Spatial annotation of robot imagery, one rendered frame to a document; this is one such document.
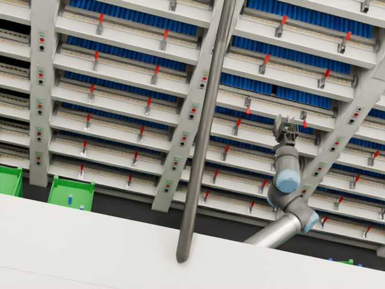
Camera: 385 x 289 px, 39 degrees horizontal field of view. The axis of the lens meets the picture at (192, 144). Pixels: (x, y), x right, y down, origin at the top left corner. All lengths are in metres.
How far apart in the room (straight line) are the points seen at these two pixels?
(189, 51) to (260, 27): 0.32
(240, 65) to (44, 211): 1.46
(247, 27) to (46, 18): 0.81
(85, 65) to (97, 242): 1.52
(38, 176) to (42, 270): 2.14
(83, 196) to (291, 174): 1.12
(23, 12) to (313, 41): 1.18
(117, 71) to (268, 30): 0.69
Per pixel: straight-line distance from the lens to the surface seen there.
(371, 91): 2.43
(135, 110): 2.56
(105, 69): 2.43
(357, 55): 2.31
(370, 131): 2.65
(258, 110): 2.47
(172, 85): 2.42
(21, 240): 0.99
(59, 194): 2.74
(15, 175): 2.80
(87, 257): 0.98
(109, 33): 2.30
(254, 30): 2.20
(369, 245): 3.49
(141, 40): 2.29
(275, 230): 2.06
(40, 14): 2.29
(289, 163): 2.11
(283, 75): 2.36
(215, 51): 1.10
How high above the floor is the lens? 2.59
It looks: 48 degrees down
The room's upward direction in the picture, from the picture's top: 20 degrees clockwise
